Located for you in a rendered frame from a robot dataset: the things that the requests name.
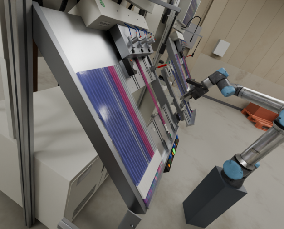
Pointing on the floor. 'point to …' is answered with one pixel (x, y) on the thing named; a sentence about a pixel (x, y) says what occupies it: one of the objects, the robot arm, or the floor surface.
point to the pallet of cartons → (261, 116)
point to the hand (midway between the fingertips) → (180, 97)
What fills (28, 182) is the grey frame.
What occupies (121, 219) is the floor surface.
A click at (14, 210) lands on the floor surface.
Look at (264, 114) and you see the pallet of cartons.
